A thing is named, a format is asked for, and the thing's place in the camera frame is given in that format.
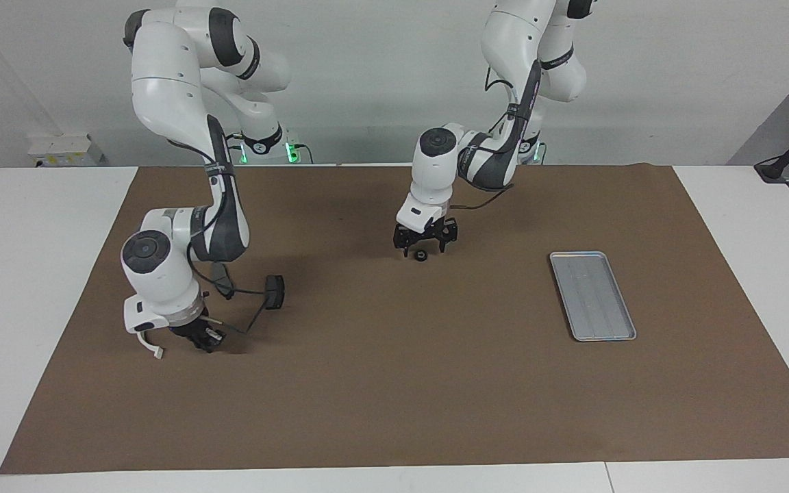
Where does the silver metal tray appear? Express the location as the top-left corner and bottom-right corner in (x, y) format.
(549, 251), (638, 342)

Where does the long curved grey brake pad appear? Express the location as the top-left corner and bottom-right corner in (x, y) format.
(211, 264), (236, 301)

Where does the brown table mat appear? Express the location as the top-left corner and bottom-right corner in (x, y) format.
(0, 164), (789, 475)

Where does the white power strip box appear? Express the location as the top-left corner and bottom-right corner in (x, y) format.
(27, 134), (103, 167)

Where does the white curved plastic bracket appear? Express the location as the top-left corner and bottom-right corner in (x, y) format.
(136, 332), (164, 360)

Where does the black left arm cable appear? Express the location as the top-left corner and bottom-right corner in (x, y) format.
(449, 62), (540, 210)

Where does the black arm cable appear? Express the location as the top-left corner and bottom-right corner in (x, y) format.
(449, 62), (540, 210)
(186, 134), (286, 336)

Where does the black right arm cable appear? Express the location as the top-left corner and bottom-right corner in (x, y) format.
(186, 134), (286, 336)

